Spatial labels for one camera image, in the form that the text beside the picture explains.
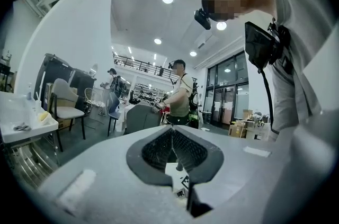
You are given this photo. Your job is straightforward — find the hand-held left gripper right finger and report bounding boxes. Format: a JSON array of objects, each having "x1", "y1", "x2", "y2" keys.
[{"x1": 172, "y1": 126, "x2": 292, "y2": 224}]

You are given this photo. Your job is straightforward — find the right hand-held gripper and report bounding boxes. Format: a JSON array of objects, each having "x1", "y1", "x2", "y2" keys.
[{"x1": 173, "y1": 175, "x2": 192, "y2": 199}]

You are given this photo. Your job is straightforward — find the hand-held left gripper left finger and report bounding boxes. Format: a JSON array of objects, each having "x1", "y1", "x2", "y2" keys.
[{"x1": 39, "y1": 126, "x2": 197, "y2": 224}]

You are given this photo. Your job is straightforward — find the table with beige cloth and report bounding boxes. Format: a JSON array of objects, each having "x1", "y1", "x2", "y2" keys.
[{"x1": 116, "y1": 103, "x2": 133, "y2": 131}]

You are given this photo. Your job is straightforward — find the dark grey dining chair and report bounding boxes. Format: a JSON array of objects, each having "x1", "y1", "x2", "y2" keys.
[{"x1": 124, "y1": 101, "x2": 162, "y2": 135}]

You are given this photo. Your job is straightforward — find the blue chair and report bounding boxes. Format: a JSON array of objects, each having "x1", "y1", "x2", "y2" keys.
[{"x1": 107, "y1": 92, "x2": 121, "y2": 138}]

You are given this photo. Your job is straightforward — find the metal rack sink stand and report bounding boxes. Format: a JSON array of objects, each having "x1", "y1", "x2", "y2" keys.
[{"x1": 12, "y1": 135, "x2": 58, "y2": 189}]

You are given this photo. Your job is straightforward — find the glass entrance doors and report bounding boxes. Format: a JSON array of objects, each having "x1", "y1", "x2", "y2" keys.
[{"x1": 205, "y1": 50, "x2": 249, "y2": 130}]

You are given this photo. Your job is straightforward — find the grey upholstered armchair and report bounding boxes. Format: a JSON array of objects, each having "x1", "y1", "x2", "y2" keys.
[{"x1": 50, "y1": 78, "x2": 87, "y2": 152}]

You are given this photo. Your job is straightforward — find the equipment shelves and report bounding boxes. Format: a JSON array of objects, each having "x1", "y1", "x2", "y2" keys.
[{"x1": 129, "y1": 82, "x2": 173, "y2": 102}]

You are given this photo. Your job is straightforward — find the grey rag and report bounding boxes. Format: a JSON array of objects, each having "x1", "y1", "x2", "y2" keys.
[{"x1": 13, "y1": 123, "x2": 32, "y2": 131}]

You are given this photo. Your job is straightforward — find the black balcony railing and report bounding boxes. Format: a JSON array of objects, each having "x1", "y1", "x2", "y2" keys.
[{"x1": 113, "y1": 52, "x2": 173, "y2": 78}]

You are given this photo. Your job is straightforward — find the white ceramic sink basin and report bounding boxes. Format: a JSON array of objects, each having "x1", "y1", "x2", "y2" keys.
[{"x1": 0, "y1": 90, "x2": 59, "y2": 144}]

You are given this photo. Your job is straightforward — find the black cabinet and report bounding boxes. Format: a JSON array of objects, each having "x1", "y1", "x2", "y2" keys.
[{"x1": 34, "y1": 53, "x2": 96, "y2": 110}]

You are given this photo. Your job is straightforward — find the black chest-mounted device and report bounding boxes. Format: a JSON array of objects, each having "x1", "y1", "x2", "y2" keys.
[{"x1": 244, "y1": 21, "x2": 292, "y2": 70}]

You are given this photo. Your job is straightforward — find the ceiling air vent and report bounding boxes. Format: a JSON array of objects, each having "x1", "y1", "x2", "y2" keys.
[{"x1": 194, "y1": 33, "x2": 212, "y2": 49}]

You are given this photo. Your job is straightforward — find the person's grey clothing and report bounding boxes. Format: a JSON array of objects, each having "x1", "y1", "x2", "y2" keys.
[{"x1": 258, "y1": 0, "x2": 339, "y2": 141}]

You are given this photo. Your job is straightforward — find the black device cable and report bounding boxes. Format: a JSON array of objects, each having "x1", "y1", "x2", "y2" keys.
[{"x1": 258, "y1": 68, "x2": 275, "y2": 134}]

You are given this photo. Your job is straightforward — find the gold wire chair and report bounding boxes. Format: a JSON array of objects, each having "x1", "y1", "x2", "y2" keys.
[{"x1": 84, "y1": 87, "x2": 106, "y2": 117}]

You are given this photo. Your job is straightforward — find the black head camera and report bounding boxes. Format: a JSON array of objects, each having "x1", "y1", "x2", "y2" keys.
[{"x1": 193, "y1": 8, "x2": 212, "y2": 30}]

